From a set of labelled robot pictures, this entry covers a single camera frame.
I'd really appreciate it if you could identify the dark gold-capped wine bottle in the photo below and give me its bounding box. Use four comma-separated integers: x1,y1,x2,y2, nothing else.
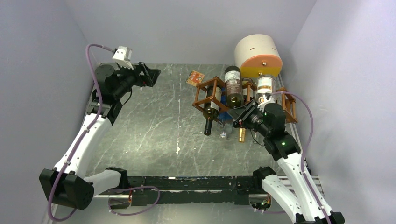
238,127,246,143

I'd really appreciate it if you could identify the clear blue-label bottle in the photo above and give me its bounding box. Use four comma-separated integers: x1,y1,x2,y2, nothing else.
217,112,233,140

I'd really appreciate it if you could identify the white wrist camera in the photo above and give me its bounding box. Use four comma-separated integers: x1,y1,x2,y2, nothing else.
112,46,134,70
255,93,278,109

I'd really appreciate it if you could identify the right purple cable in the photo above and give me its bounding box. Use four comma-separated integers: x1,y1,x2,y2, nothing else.
272,90,332,224

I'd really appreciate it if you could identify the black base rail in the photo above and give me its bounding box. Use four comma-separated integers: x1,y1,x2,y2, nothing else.
96,175,267,206

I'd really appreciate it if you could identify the cream orange cylinder container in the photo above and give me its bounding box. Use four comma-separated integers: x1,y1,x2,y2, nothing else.
234,34,283,79

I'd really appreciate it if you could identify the olive green wine bottle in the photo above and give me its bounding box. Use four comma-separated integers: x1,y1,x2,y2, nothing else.
225,65,244,109

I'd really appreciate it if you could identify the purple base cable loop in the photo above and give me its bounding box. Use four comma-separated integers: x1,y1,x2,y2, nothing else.
107,185,161,217

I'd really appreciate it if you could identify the brown wooden wine rack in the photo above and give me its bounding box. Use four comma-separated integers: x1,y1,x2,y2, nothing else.
192,77,298,124

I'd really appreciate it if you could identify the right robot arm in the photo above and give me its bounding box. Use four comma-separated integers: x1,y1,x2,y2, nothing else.
228,100,345,224

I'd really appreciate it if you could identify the small orange card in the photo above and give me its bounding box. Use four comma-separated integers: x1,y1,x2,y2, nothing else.
186,70,205,87

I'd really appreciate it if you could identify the dark green black-capped bottle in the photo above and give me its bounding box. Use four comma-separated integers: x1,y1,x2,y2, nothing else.
203,85,222,136

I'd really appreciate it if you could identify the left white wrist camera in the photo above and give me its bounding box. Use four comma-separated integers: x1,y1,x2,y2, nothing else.
112,46,134,70

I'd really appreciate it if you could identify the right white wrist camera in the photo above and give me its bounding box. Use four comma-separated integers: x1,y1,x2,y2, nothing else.
255,93,278,109

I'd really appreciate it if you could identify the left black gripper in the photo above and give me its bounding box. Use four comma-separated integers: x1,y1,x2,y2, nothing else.
113,60,161,99

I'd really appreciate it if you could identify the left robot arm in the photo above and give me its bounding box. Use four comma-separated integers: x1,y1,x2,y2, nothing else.
39,62,161,210

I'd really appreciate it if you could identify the clear round liquor bottle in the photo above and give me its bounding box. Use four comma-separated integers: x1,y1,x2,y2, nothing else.
255,73,276,94

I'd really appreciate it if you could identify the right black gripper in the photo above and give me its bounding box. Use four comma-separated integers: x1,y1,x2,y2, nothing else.
227,99,271,137

